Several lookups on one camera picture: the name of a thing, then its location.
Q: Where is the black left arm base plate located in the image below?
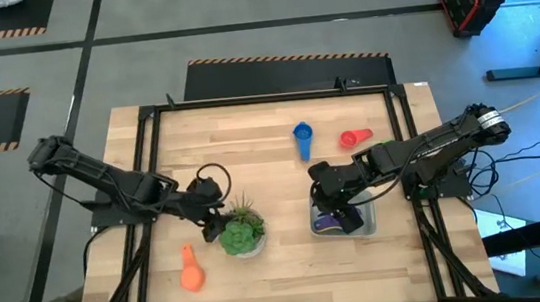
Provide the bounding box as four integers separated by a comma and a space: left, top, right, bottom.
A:
86, 182, 161, 230

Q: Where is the pale grey plastic basket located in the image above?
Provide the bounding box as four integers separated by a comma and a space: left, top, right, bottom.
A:
306, 187, 378, 243

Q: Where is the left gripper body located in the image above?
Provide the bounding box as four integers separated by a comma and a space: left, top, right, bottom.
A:
172, 174, 231, 228

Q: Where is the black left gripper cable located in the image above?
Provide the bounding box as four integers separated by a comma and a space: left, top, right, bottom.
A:
194, 160, 235, 210

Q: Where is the red measuring cup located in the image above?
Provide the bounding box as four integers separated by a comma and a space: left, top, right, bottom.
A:
337, 127, 376, 151

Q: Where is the blue measuring cup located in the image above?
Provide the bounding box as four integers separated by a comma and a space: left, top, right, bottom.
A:
291, 120, 317, 163

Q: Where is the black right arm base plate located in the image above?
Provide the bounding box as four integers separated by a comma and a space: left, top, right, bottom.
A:
402, 169, 475, 204

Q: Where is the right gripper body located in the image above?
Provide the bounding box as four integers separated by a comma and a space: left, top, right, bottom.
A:
306, 157, 365, 214

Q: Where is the black desk beam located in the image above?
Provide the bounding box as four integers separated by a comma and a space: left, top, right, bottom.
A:
481, 214, 540, 259

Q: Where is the purple measuring cup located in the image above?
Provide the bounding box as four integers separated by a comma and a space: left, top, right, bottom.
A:
312, 215, 343, 233

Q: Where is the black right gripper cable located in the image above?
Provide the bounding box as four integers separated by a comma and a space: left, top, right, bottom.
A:
344, 138, 437, 209

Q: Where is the artificial succulent in patterned pot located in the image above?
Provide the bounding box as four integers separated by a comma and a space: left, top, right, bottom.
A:
214, 191, 271, 263

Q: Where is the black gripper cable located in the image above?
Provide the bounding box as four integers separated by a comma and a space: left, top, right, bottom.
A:
194, 160, 235, 210
344, 138, 437, 209

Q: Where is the orange measuring cup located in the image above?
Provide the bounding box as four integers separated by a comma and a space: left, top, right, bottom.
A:
175, 242, 208, 295

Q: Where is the black aluminium table frame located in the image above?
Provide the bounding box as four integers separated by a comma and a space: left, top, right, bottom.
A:
56, 61, 501, 302

